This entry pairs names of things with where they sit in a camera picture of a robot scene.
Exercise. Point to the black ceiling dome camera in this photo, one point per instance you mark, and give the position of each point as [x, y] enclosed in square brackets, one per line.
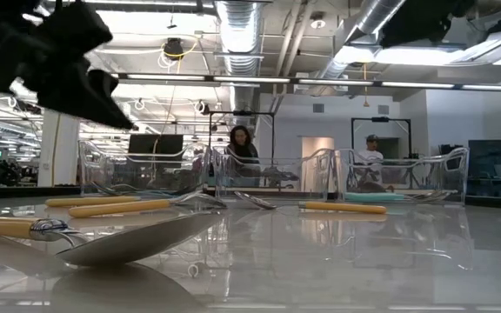
[173, 48]

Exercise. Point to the clear plastic bin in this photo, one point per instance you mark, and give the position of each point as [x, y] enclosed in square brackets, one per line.
[311, 174]
[459, 174]
[102, 165]

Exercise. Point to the black camera stand frame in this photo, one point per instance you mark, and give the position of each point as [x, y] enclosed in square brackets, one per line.
[242, 113]
[381, 119]

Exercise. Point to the person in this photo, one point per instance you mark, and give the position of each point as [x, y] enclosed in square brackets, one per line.
[242, 143]
[370, 156]

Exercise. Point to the silver ventilation duct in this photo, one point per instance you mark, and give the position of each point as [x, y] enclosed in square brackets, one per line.
[239, 43]
[363, 26]

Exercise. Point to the dark monitor on stand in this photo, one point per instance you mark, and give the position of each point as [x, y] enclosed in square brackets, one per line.
[489, 158]

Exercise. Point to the long linear ceiling light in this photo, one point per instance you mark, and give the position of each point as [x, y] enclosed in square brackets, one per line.
[255, 79]

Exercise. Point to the black monitor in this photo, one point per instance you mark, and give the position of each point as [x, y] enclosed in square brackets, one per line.
[155, 143]

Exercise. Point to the white pillar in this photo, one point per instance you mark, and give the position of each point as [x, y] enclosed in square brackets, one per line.
[65, 152]

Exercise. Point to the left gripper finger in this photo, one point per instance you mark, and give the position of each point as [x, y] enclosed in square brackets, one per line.
[81, 28]
[85, 97]

